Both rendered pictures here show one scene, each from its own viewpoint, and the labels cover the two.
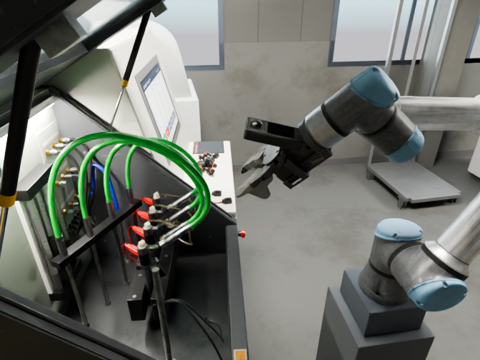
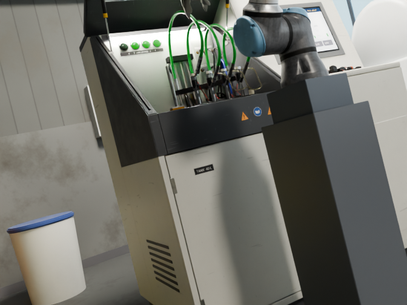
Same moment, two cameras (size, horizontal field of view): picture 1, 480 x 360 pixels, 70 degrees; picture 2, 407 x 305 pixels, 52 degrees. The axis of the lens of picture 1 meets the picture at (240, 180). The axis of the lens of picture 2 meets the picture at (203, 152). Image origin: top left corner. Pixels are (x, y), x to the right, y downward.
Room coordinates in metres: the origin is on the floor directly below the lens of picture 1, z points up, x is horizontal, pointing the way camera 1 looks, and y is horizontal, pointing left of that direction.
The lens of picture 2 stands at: (-0.06, -1.52, 0.77)
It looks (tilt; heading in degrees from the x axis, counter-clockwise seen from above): 0 degrees down; 68
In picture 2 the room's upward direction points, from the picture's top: 14 degrees counter-clockwise
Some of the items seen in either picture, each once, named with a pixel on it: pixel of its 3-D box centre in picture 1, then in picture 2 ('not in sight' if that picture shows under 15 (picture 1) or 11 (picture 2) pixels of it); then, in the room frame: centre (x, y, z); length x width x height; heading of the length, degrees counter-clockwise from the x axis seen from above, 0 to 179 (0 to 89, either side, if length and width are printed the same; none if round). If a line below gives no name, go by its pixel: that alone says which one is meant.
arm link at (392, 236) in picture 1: (396, 245); (291, 32); (0.76, -0.44, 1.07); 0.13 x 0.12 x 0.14; 10
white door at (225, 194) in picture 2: not in sight; (256, 219); (0.71, 0.00, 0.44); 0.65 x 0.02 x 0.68; 3
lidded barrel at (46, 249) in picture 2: not in sight; (50, 257); (-0.11, 1.75, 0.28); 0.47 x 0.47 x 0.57
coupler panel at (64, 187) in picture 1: (65, 175); (209, 67); (0.92, 0.53, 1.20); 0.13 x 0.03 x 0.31; 3
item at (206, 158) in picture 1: (207, 161); (338, 69); (1.44, 0.15, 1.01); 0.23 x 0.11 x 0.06; 3
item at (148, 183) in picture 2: not in sight; (226, 227); (0.69, 0.28, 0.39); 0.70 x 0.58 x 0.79; 3
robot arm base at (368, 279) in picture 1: (386, 273); (301, 68); (0.77, -0.44, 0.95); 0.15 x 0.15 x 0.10
